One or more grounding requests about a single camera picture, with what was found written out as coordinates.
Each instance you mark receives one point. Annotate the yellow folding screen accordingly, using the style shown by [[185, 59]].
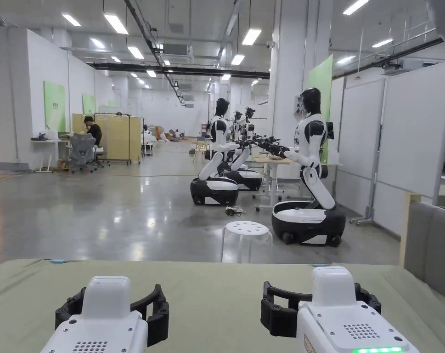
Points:
[[117, 141]]

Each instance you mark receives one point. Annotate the grey padded headboard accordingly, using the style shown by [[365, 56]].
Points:
[[433, 242]]

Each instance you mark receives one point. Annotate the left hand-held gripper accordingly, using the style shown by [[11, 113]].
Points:
[[104, 331]]

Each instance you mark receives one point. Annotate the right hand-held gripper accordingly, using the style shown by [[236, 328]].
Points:
[[332, 323]]

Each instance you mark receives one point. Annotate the white desk with clutter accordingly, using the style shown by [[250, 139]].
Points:
[[46, 141]]

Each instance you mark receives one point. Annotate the bed with pale green sheet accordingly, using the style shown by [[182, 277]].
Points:
[[215, 294]]

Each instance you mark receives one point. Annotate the white and black humanoid robot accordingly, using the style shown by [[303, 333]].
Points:
[[312, 128], [218, 128], [248, 176]]

